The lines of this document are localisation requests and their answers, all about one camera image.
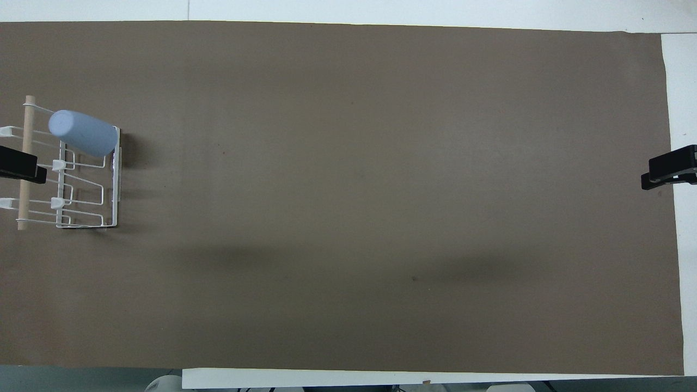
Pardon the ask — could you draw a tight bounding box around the blue plastic cup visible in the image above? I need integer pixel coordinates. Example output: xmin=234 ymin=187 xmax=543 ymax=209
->
xmin=48 ymin=110 xmax=119 ymax=157

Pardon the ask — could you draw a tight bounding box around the black right clamp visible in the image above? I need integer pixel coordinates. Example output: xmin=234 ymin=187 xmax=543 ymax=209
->
xmin=641 ymin=144 xmax=697 ymax=191

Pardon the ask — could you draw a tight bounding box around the black clamp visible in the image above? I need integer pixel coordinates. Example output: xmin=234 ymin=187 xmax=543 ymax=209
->
xmin=0 ymin=145 xmax=47 ymax=185
xmin=641 ymin=144 xmax=697 ymax=191

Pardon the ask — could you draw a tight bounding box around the black left clamp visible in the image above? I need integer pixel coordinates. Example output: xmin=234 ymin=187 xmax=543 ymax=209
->
xmin=0 ymin=145 xmax=47 ymax=185

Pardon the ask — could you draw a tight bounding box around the white wire cup holder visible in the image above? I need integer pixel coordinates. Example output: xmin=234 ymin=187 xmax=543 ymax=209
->
xmin=0 ymin=96 xmax=122 ymax=231

